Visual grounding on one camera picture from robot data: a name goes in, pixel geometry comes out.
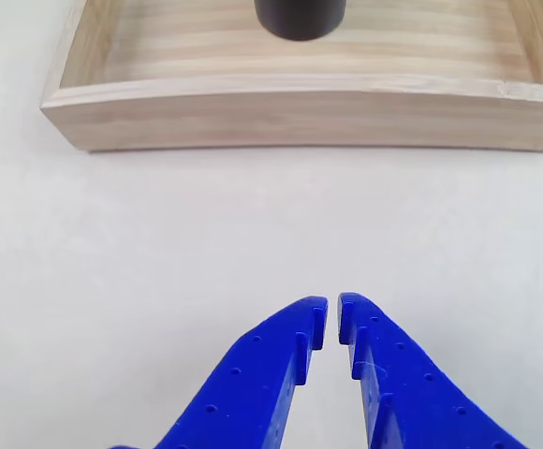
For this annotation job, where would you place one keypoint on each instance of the shallow wooden box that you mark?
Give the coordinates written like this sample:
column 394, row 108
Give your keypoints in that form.
column 299, row 117

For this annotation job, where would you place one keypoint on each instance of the black cylinder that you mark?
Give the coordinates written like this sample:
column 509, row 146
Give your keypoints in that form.
column 299, row 18

